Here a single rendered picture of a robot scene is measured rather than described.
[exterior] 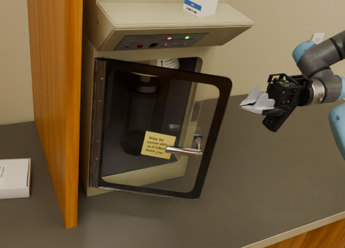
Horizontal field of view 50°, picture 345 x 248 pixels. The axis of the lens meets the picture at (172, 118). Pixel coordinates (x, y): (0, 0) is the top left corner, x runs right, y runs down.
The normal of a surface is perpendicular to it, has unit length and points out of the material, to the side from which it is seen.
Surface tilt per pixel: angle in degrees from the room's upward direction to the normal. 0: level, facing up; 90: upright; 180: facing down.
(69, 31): 90
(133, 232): 0
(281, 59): 90
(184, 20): 0
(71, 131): 90
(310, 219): 0
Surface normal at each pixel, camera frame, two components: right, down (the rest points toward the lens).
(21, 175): 0.16, -0.81
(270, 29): 0.43, 0.58
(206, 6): 0.69, 0.50
